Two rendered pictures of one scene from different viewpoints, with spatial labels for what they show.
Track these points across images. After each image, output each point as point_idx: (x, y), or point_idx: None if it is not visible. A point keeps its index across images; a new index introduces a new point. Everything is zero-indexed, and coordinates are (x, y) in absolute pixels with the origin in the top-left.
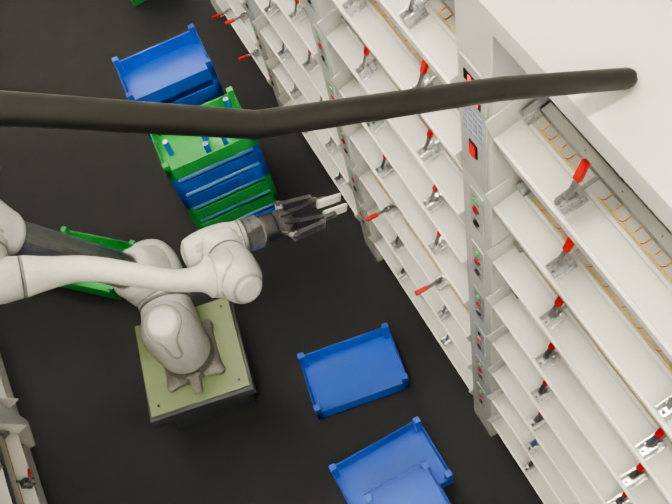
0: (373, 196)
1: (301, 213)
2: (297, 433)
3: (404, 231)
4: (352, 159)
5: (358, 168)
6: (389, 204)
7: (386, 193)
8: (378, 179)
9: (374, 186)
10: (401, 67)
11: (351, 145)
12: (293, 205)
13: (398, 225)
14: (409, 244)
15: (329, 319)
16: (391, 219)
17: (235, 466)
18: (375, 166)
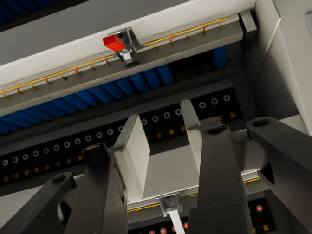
0: (183, 6)
1: (200, 183)
2: None
3: (62, 56)
4: (298, 34)
5: (270, 16)
6: (135, 55)
7: (169, 37)
8: (216, 16)
9: (206, 9)
10: None
11: (304, 115)
12: (311, 198)
13: (81, 48)
14: (26, 64)
15: None
16: (101, 37)
17: None
18: (193, 187)
